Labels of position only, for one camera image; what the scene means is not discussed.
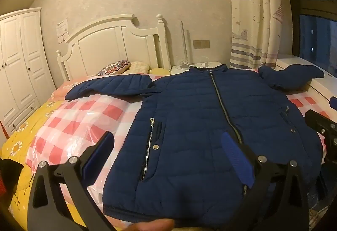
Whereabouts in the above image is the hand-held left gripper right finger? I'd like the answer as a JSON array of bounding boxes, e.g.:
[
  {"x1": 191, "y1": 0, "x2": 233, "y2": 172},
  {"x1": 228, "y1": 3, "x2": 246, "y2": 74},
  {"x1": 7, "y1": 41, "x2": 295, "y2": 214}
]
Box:
[{"x1": 221, "y1": 131, "x2": 310, "y2": 231}]

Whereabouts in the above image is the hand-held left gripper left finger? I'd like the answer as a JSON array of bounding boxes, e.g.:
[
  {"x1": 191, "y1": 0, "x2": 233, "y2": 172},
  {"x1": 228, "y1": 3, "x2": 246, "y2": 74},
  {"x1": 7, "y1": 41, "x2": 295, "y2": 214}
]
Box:
[{"x1": 28, "y1": 131, "x2": 116, "y2": 231}]

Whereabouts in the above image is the navy puffer jacket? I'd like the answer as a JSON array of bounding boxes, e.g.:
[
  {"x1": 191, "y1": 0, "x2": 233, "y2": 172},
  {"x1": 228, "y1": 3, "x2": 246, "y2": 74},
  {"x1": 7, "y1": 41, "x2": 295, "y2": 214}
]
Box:
[{"x1": 64, "y1": 63, "x2": 325, "y2": 230}]

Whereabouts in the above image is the person's left hand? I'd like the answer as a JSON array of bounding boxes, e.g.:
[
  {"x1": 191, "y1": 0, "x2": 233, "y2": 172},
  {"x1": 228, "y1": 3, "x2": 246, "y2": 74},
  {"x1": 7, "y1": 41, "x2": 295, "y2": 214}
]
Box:
[{"x1": 124, "y1": 218, "x2": 175, "y2": 231}]

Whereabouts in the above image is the red white checked plastic sheet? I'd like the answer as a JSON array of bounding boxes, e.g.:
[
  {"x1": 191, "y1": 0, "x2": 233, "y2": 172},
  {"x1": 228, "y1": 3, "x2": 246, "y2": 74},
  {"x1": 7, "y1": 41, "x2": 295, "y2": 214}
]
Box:
[{"x1": 25, "y1": 68, "x2": 332, "y2": 231}]

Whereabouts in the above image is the dark window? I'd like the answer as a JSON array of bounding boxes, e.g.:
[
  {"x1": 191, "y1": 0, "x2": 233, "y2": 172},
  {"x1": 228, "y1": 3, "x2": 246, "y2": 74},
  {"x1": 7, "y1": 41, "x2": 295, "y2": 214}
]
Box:
[{"x1": 279, "y1": 0, "x2": 337, "y2": 79}]

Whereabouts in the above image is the yellow floral quilt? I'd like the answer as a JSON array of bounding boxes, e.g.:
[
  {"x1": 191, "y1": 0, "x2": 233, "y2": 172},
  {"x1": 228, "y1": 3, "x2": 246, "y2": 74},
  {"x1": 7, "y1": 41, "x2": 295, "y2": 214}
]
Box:
[{"x1": 0, "y1": 84, "x2": 85, "y2": 231}]

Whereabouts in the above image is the patterned round-print pillow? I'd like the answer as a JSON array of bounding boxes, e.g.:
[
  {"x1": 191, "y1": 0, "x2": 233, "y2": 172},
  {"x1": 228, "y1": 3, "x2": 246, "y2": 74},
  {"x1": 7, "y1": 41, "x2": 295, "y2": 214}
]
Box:
[{"x1": 96, "y1": 60, "x2": 131, "y2": 76}]

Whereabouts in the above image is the cream pillow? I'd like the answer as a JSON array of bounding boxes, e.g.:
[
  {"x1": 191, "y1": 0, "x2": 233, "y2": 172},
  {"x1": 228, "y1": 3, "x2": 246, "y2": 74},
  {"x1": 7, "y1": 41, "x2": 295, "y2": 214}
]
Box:
[{"x1": 128, "y1": 61, "x2": 151, "y2": 74}]

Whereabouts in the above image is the white nightstand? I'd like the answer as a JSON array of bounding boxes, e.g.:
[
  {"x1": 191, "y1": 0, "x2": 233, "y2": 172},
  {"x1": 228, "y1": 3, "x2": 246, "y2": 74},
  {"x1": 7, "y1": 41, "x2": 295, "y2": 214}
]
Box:
[{"x1": 171, "y1": 61, "x2": 222, "y2": 75}]

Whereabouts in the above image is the yellow pillow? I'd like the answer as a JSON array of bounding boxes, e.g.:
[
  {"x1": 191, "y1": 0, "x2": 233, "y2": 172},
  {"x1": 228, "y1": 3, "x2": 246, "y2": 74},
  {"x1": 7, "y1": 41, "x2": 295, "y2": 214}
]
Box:
[{"x1": 147, "y1": 68, "x2": 171, "y2": 75}]

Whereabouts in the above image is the white wooden headboard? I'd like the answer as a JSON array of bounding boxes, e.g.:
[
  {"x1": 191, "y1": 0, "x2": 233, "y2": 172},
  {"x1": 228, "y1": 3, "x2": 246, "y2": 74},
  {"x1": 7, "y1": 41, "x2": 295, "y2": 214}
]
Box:
[{"x1": 56, "y1": 13, "x2": 171, "y2": 81}]

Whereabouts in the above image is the white wardrobe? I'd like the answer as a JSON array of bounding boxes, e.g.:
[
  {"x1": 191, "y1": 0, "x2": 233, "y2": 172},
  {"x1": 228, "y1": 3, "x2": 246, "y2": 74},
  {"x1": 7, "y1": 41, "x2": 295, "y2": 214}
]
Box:
[{"x1": 0, "y1": 7, "x2": 57, "y2": 138}]

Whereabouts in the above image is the boat print curtain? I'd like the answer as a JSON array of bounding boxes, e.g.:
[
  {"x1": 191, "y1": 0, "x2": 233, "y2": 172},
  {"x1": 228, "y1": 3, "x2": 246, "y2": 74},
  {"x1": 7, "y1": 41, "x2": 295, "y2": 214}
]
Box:
[{"x1": 225, "y1": 0, "x2": 291, "y2": 69}]

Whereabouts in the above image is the white thin pole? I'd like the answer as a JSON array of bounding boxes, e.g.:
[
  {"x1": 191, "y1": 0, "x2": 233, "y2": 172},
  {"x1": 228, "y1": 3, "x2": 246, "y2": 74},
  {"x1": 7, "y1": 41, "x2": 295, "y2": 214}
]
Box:
[{"x1": 180, "y1": 21, "x2": 190, "y2": 68}]

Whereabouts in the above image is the white cable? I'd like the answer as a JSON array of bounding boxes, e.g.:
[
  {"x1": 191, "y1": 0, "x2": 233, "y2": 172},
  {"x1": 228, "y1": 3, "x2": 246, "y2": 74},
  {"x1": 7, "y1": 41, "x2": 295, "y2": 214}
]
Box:
[{"x1": 179, "y1": 57, "x2": 209, "y2": 69}]

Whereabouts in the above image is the white wall notice paper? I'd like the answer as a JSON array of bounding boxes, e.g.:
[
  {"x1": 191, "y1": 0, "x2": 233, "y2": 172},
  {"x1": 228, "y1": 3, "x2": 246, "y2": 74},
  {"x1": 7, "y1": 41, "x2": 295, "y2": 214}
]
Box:
[{"x1": 56, "y1": 20, "x2": 68, "y2": 35}]

